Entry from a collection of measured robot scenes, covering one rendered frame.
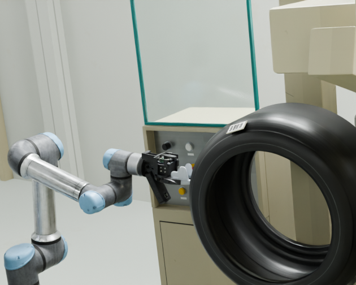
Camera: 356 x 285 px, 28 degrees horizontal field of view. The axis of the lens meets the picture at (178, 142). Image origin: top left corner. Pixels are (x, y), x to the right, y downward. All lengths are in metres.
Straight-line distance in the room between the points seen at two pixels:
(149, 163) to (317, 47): 1.01
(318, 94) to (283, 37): 0.69
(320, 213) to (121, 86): 3.89
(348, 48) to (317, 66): 0.07
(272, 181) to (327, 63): 1.48
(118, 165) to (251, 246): 0.52
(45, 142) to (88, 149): 3.95
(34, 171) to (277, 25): 1.18
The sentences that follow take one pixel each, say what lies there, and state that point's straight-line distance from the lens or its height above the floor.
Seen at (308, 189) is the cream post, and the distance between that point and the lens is 2.39.
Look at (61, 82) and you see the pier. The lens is 6.49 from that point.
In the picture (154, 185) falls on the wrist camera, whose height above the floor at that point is 1.21.
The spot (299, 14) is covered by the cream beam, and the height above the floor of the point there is 1.77.
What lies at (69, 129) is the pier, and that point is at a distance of 6.57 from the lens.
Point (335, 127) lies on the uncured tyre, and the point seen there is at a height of 1.42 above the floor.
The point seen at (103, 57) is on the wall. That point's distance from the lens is 6.19.
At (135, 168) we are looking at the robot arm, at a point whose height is 1.27.
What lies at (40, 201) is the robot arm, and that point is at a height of 1.11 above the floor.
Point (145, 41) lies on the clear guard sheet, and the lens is 2.99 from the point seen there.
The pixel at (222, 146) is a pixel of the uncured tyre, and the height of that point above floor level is 1.39.
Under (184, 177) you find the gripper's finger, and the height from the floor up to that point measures 1.25.
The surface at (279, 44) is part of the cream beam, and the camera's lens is 1.63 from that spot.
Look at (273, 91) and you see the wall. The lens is 5.10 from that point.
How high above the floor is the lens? 1.88
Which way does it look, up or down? 13 degrees down
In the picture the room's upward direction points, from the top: 6 degrees counter-clockwise
